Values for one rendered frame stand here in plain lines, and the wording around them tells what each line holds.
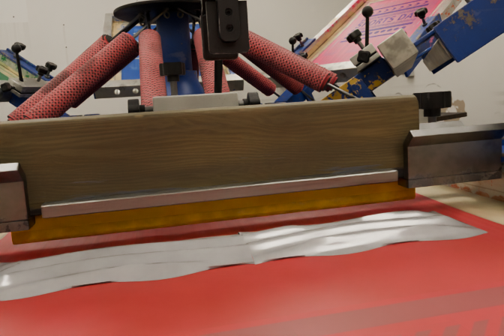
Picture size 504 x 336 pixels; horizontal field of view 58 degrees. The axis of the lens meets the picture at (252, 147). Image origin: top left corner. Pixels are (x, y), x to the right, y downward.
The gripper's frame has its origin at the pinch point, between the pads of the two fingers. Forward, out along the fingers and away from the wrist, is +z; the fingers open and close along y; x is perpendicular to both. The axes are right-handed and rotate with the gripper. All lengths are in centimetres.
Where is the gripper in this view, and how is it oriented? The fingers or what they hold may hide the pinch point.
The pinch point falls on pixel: (223, 34)
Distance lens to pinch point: 39.3
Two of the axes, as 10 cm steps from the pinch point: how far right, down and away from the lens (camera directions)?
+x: 9.8, -0.8, 1.9
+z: 0.6, 9.9, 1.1
